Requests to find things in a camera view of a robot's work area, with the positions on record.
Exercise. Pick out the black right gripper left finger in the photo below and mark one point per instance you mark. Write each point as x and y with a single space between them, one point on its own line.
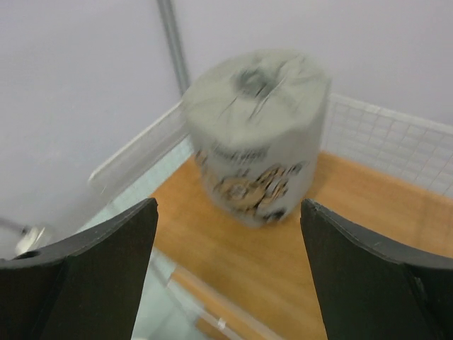
87 286

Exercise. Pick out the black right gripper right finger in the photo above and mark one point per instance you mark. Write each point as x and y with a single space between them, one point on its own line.
371 287

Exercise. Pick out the grey paper roll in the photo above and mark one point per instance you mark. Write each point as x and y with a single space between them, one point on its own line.
255 122

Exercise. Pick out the white wire three-tier shelf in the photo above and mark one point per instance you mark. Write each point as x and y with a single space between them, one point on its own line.
385 170

